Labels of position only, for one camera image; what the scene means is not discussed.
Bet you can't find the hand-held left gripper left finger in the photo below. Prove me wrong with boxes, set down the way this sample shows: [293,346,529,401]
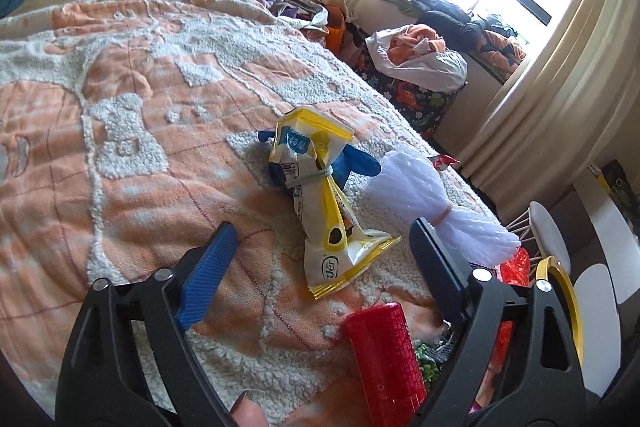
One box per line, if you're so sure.
[55,221,241,427]

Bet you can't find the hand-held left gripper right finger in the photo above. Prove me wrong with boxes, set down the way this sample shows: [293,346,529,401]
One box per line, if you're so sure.
[409,217,601,427]

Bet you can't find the white foam net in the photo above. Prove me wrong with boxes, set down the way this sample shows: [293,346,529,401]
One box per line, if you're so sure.
[367,144,521,268]

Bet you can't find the yellow white snack packet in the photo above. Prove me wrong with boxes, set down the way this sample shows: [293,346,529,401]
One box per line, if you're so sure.
[268,107,402,302]

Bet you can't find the person's left hand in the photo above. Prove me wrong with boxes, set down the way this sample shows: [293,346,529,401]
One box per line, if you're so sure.
[234,389,271,427]

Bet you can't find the green patterned wrapper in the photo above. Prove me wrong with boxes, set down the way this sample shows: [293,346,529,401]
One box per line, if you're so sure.
[412,342,443,383]

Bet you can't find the red textured cylinder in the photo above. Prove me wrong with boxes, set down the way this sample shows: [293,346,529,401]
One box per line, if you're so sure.
[341,302,428,427]

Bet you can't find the blue glove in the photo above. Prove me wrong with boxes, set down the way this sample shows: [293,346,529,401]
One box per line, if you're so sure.
[257,130,382,188]

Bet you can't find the orange white tufted blanket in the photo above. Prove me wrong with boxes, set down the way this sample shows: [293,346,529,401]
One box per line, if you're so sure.
[0,0,506,427]

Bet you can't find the dinosaur print laundry bag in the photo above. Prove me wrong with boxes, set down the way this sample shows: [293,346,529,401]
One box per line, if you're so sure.
[350,24,468,140]

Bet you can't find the white curved desk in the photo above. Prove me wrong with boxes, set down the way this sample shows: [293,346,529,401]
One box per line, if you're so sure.
[570,167,640,403]

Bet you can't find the white bag with orange cloth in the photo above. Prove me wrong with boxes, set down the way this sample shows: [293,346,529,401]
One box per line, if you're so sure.
[366,27,468,92]

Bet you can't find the orange towel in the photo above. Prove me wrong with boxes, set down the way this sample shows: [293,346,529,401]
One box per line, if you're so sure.
[387,24,448,65]

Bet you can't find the heap of jackets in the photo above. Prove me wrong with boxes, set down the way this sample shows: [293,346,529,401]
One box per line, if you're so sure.
[370,0,528,68]

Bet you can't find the white purple garment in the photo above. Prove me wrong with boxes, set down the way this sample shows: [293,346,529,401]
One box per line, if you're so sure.
[252,0,331,38]

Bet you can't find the white wire stool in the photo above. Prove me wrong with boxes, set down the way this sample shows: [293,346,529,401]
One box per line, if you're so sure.
[507,201,571,278]

